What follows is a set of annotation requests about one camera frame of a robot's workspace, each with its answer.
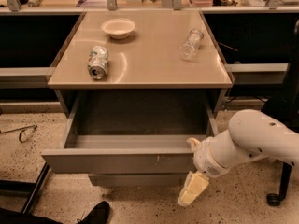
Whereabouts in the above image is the grey drawer cabinet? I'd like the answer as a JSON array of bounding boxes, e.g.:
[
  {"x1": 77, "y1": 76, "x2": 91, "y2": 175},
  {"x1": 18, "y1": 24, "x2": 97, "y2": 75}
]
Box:
[{"x1": 47, "y1": 8, "x2": 234, "y2": 119}]

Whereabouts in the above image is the black office chair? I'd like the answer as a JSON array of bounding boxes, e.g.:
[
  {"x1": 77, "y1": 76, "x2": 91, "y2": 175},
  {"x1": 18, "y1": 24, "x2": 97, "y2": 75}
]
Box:
[{"x1": 262, "y1": 21, "x2": 299, "y2": 206}]

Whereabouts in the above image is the white bowl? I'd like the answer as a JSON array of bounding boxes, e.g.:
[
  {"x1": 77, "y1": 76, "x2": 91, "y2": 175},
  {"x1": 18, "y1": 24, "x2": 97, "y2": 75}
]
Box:
[{"x1": 101, "y1": 18, "x2": 135, "y2": 40}]

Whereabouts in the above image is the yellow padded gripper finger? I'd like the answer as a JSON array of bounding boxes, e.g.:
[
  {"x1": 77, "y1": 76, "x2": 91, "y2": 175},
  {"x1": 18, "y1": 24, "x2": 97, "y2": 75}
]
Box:
[{"x1": 178, "y1": 172, "x2": 209, "y2": 206}]

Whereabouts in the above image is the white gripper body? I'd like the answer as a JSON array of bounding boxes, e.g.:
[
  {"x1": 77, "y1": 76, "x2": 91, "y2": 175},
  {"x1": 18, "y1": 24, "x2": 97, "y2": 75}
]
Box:
[{"x1": 192, "y1": 137, "x2": 230, "y2": 178}]

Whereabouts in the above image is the grey drawer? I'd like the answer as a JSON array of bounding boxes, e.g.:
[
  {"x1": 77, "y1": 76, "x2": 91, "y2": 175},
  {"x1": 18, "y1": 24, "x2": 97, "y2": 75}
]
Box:
[
  {"x1": 42, "y1": 89, "x2": 216, "y2": 175},
  {"x1": 89, "y1": 173, "x2": 187, "y2": 187}
]

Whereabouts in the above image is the metal hook on floor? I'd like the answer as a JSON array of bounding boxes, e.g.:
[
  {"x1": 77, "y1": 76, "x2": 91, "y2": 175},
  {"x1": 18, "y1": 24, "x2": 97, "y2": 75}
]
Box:
[{"x1": 0, "y1": 125, "x2": 37, "y2": 143}]

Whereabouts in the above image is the grey bottom drawer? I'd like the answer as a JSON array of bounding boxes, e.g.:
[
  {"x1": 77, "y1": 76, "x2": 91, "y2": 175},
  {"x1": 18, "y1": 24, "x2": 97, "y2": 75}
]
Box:
[{"x1": 89, "y1": 173, "x2": 187, "y2": 187}]

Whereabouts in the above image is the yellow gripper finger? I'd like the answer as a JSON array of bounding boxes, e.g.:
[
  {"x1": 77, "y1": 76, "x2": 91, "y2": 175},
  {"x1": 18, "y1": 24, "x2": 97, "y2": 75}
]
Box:
[{"x1": 187, "y1": 137, "x2": 200, "y2": 151}]

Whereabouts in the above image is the black metal stand base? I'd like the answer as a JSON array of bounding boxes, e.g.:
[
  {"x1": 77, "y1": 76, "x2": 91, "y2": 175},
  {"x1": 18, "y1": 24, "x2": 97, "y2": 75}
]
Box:
[{"x1": 0, "y1": 163, "x2": 50, "y2": 214}]

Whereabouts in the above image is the crushed green soda can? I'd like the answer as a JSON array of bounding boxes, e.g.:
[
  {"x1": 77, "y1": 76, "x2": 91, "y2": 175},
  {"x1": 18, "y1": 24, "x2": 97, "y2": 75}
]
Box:
[{"x1": 88, "y1": 46, "x2": 108, "y2": 80}]

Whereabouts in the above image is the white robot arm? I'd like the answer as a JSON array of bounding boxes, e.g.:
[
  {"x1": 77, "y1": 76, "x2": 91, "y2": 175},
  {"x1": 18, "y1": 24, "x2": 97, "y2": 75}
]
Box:
[{"x1": 178, "y1": 109, "x2": 299, "y2": 207}]

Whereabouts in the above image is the grey top drawer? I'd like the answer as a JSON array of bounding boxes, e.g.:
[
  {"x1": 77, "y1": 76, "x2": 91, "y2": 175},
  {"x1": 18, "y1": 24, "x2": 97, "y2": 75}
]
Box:
[{"x1": 42, "y1": 89, "x2": 216, "y2": 175}]

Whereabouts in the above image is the black shoe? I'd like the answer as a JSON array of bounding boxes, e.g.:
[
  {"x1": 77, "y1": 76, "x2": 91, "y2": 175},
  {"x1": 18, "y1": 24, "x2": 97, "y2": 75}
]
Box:
[{"x1": 77, "y1": 201, "x2": 110, "y2": 224}]

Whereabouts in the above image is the clear plastic bottle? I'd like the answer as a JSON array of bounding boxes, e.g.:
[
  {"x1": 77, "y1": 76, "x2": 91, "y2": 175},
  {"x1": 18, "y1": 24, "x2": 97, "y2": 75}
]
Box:
[{"x1": 180, "y1": 29, "x2": 204, "y2": 61}]

